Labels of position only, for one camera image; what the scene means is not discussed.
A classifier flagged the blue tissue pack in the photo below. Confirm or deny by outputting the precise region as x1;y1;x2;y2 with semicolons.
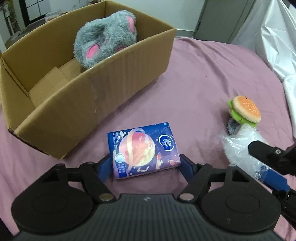
107;122;181;179

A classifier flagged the grey plush mouse toy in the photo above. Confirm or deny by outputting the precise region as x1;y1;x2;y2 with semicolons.
73;10;137;69

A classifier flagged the grey door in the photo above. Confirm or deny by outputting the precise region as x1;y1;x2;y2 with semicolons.
194;0;255;43

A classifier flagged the small grey plush toy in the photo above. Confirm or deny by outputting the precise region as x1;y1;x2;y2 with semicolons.
227;118;241;136

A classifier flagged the hamburger plush toy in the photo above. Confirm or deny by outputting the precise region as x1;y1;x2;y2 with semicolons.
228;95;261;127

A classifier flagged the clear bubble wrap bag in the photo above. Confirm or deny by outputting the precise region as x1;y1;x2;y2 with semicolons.
220;123;268;181

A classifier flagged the pink bed sheet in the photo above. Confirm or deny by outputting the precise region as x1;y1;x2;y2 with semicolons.
1;38;294;235

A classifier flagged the white draped cloth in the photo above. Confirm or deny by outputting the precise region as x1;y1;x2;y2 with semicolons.
231;0;296;121

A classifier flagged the brown cardboard box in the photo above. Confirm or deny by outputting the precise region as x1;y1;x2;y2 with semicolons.
1;1;176;159

